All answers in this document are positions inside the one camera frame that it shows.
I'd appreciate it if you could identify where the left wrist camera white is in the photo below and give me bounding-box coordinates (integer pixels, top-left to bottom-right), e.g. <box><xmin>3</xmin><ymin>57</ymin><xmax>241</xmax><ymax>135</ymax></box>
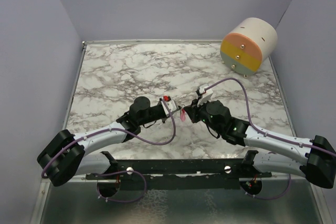
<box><xmin>160</xmin><ymin>95</ymin><xmax>181</xmax><ymax>117</ymax></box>

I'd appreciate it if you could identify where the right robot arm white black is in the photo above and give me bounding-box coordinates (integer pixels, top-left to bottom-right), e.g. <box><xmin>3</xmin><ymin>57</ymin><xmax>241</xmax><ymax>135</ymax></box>
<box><xmin>184</xmin><ymin>100</ymin><xmax>335</xmax><ymax>189</ymax></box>

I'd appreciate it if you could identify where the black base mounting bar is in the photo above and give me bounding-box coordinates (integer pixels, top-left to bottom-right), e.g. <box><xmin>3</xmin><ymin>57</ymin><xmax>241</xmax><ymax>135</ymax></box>
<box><xmin>86</xmin><ymin>158</ymin><xmax>272</xmax><ymax>192</ymax></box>

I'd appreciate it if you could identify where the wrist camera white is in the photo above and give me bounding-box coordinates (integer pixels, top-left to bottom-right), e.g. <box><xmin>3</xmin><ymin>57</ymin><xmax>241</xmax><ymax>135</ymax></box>
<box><xmin>196</xmin><ymin>83</ymin><xmax>213</xmax><ymax>106</ymax></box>
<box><xmin>160</xmin><ymin>95</ymin><xmax>181</xmax><ymax>117</ymax></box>

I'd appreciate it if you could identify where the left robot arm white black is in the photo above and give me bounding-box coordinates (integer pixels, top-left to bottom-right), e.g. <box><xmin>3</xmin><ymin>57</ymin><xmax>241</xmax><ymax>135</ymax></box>
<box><xmin>37</xmin><ymin>96</ymin><xmax>181</xmax><ymax>187</ymax></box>

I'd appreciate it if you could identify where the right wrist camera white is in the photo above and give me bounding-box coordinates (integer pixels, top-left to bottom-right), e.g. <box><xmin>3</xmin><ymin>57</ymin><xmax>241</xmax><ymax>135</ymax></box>
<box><xmin>196</xmin><ymin>83</ymin><xmax>213</xmax><ymax>106</ymax></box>

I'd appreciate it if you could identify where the pink key tag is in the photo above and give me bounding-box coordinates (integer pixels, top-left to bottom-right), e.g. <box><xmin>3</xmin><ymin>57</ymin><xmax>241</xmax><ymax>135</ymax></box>
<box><xmin>180</xmin><ymin>109</ymin><xmax>186</xmax><ymax>122</ymax></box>

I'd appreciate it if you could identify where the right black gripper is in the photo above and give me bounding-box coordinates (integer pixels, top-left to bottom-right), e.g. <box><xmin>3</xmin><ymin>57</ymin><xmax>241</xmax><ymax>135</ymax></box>
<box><xmin>184</xmin><ymin>96</ymin><xmax>223</xmax><ymax>134</ymax></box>

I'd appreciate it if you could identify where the round three-drawer mini cabinet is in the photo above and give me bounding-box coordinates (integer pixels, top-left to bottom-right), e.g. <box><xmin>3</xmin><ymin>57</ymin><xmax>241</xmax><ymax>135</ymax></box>
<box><xmin>220</xmin><ymin>17</ymin><xmax>278</xmax><ymax>78</ymax></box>

